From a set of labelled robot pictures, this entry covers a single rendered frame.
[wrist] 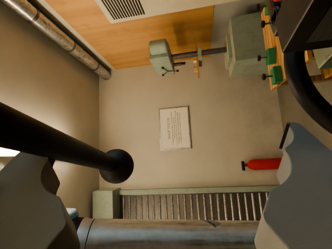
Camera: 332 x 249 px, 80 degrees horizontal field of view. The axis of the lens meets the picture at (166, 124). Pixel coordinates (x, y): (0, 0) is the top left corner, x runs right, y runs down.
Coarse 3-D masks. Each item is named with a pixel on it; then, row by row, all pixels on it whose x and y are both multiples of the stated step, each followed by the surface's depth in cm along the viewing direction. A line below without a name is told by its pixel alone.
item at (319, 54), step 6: (324, 48) 20; (330, 48) 19; (318, 54) 21; (324, 54) 20; (330, 54) 19; (318, 60) 21; (324, 60) 20; (330, 60) 20; (318, 66) 21; (324, 66) 21; (330, 66) 21
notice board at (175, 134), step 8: (160, 112) 305; (168, 112) 302; (176, 112) 300; (184, 112) 298; (160, 120) 303; (168, 120) 300; (176, 120) 298; (184, 120) 296; (160, 128) 301; (168, 128) 299; (176, 128) 296; (184, 128) 294; (160, 136) 299; (168, 136) 297; (176, 136) 295; (184, 136) 292; (160, 144) 297; (168, 144) 295; (176, 144) 293; (184, 144) 291
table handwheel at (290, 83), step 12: (288, 60) 30; (300, 60) 29; (288, 72) 30; (300, 72) 29; (300, 84) 28; (312, 84) 28; (300, 96) 28; (312, 96) 27; (312, 108) 28; (324, 108) 27; (324, 120) 27
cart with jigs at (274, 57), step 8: (256, 8) 139; (264, 8) 155; (264, 16) 157; (264, 24) 129; (264, 32) 160; (272, 32) 144; (264, 40) 161; (272, 40) 145; (272, 48) 140; (280, 48) 133; (272, 56) 141; (280, 56) 134; (312, 56) 101; (272, 64) 146; (280, 64) 135; (272, 72) 137; (280, 72) 133; (328, 72) 140; (272, 80) 138; (280, 80) 133; (312, 80) 146; (320, 80) 145; (328, 80) 146; (272, 88) 153
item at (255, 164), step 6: (252, 162) 258; (258, 162) 256; (264, 162) 254; (270, 162) 253; (276, 162) 251; (252, 168) 258; (258, 168) 256; (264, 168) 255; (270, 168) 254; (276, 168) 253
